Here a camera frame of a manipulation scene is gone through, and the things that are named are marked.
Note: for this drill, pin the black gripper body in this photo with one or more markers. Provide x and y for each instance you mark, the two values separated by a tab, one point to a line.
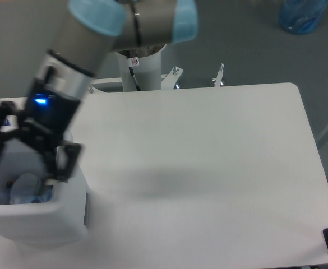
45	117

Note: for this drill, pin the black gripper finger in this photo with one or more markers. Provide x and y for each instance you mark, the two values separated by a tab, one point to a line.
7	108
59	163

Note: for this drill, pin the blue yellow snack wrapper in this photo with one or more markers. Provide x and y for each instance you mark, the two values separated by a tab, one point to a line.
9	185

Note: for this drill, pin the blue plastic bag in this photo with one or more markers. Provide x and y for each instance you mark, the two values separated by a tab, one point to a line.
301	17

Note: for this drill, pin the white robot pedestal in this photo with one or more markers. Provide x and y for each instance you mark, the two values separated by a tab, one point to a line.
140	70

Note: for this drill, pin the white trash can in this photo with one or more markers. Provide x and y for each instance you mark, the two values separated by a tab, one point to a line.
62	219

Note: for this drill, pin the clear plastic water bottle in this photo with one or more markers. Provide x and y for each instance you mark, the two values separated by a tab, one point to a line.
7	198

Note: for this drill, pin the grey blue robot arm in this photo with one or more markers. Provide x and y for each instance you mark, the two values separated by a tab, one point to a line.
90	31

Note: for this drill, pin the white paper tissue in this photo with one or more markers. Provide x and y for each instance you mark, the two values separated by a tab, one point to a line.
26	189

